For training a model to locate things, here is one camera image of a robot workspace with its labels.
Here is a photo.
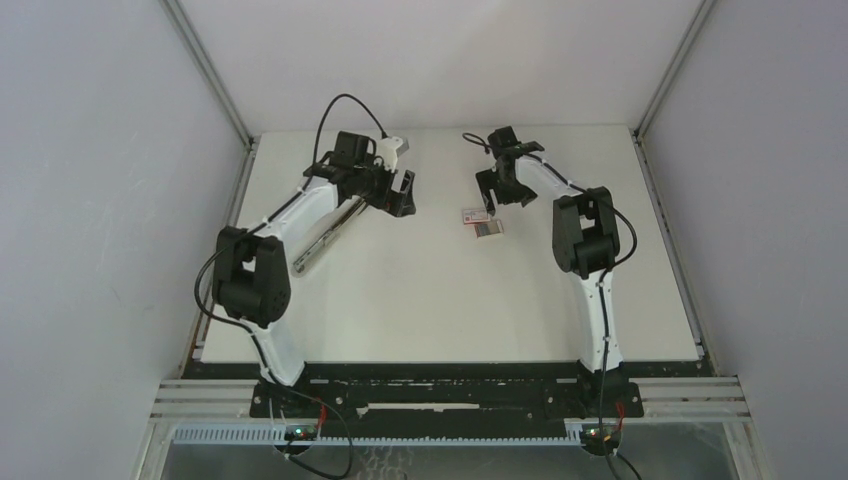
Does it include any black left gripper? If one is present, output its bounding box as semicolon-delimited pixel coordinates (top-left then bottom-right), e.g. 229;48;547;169
353;154;414;218

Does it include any red white staple box sleeve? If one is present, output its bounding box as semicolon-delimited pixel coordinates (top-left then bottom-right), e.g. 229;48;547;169
462;208;491;225

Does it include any red staple box tray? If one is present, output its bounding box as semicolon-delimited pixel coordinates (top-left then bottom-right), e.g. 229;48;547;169
473;219;504;239

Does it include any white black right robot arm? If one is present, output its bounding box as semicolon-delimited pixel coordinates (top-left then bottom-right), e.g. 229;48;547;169
462;126;638;374

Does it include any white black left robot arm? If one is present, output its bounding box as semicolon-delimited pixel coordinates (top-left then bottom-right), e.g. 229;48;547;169
206;131;416;417

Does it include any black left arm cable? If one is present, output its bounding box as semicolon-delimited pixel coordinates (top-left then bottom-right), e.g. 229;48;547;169
193;93;391;386

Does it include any aluminium frame rail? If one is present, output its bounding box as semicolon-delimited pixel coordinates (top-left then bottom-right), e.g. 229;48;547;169
150;377;751;445

